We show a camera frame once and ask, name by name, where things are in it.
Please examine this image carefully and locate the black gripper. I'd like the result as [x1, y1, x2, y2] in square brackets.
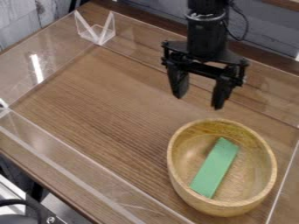
[161, 11, 248, 110]

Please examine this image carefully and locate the green rectangular block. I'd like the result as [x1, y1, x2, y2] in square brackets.
[189, 137, 238, 199]

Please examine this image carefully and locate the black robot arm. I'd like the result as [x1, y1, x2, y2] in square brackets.
[161, 0, 248, 110]

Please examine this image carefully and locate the brown wooden bowl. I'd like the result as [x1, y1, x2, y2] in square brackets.
[166, 118, 277, 217]

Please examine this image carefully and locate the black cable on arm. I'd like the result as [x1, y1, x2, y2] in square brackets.
[225, 0, 249, 42]

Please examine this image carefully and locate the clear acrylic corner bracket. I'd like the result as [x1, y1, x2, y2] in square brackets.
[73, 10, 116, 46]

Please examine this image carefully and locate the clear acrylic barrier wall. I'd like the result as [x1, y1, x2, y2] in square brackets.
[0, 5, 299, 224]

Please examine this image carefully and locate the black metal table bracket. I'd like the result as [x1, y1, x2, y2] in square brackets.
[25, 192, 77, 224]

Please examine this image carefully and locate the black cable lower left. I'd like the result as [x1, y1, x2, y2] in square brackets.
[0, 199, 40, 224]

